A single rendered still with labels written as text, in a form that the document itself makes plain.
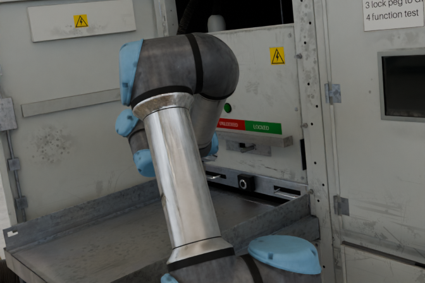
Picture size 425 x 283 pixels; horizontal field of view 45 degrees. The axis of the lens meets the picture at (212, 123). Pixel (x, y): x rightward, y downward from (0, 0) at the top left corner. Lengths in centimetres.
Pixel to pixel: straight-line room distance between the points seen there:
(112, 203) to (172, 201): 88
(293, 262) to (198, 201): 18
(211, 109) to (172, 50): 22
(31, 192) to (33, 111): 27
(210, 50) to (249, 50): 66
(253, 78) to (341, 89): 38
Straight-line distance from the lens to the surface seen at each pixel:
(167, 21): 185
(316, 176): 145
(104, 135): 183
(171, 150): 88
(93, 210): 171
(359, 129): 130
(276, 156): 160
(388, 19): 122
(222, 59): 96
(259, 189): 168
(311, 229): 148
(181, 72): 92
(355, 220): 139
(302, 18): 139
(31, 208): 181
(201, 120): 115
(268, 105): 157
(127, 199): 176
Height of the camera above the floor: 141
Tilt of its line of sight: 11 degrees down
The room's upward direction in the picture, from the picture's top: 7 degrees counter-clockwise
